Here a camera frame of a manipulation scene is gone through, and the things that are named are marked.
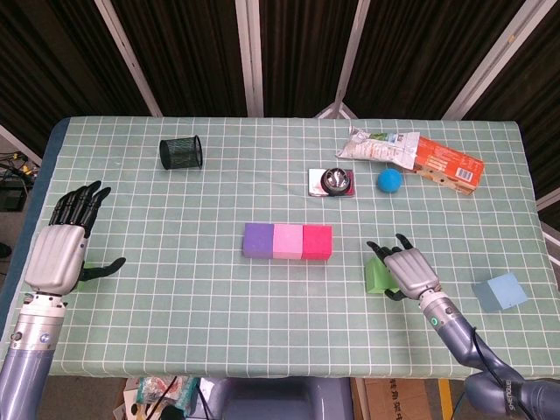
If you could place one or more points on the grey robot torso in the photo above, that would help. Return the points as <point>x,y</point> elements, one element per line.
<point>280,400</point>

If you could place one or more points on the brown cardboard carton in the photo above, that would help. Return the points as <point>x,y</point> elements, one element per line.
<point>398,400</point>

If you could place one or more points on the black box device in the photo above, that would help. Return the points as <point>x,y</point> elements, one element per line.
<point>12,197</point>

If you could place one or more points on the orange cardboard box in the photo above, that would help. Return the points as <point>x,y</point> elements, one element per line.
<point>450,166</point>

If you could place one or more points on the white snack bag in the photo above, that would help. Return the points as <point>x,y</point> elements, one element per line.
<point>376,149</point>

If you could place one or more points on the magenta foam cube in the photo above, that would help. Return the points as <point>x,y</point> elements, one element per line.
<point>317,241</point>

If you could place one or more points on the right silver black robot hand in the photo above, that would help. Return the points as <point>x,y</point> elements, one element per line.
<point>409,273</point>

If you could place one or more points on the green foam cube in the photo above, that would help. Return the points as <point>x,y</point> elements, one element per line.
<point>80,286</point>
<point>376,275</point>

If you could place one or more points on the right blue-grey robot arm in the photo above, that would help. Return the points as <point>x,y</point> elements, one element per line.
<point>464,345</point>

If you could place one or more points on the white partition frame post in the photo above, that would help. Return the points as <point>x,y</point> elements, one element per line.
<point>127,57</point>
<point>249,57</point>
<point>549,203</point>
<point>347,57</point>
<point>494,57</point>
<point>17,142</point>

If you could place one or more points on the light pink foam cube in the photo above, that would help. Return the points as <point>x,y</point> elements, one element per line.
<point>288,240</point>

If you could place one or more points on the purple foam cube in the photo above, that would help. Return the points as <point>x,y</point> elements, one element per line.
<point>258,240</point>

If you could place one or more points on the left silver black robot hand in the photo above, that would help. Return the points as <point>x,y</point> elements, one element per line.
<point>54,258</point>

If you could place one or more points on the crumpled plastic packaging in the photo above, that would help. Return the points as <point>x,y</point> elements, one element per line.
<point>149,394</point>

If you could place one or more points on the black mesh pen holder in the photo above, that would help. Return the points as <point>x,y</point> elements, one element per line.
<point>179,153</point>

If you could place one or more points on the blue ball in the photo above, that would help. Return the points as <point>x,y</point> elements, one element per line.
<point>389,180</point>

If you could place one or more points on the red flat case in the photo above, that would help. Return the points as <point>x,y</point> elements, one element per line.
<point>312,181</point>

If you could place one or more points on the green checked tablecloth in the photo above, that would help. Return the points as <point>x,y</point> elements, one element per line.
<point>245,319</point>

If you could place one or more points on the light blue foam cube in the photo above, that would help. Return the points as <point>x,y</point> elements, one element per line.
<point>501,292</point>

